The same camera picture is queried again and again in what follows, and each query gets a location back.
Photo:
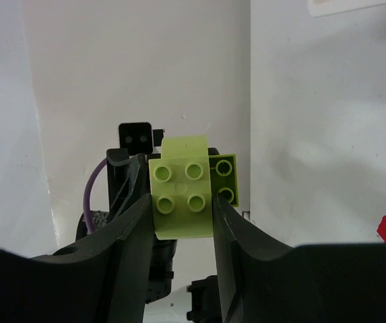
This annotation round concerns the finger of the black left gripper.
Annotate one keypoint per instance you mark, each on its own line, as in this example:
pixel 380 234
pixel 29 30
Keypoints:
pixel 126 179

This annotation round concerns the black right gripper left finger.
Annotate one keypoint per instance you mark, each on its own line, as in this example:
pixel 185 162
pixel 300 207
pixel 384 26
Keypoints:
pixel 100 278

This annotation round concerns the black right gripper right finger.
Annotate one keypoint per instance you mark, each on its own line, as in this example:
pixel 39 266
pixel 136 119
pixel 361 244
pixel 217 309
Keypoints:
pixel 261 279

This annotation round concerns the small lime lego stack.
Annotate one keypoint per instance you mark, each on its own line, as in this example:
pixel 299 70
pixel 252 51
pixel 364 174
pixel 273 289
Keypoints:
pixel 183 181

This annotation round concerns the white three-compartment tray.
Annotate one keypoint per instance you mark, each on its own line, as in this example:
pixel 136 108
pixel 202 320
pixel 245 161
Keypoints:
pixel 320 8

